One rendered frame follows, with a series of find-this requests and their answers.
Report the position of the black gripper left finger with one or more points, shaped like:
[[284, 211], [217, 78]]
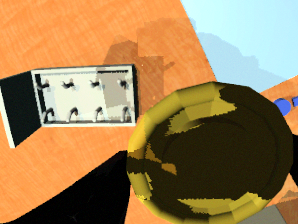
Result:
[[101, 197]]

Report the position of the light blue flat mat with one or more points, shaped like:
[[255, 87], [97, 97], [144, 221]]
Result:
[[248, 42]]

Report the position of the dark olive round plate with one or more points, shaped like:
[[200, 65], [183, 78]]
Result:
[[213, 153]]

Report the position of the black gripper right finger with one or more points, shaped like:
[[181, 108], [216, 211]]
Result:
[[294, 170]]

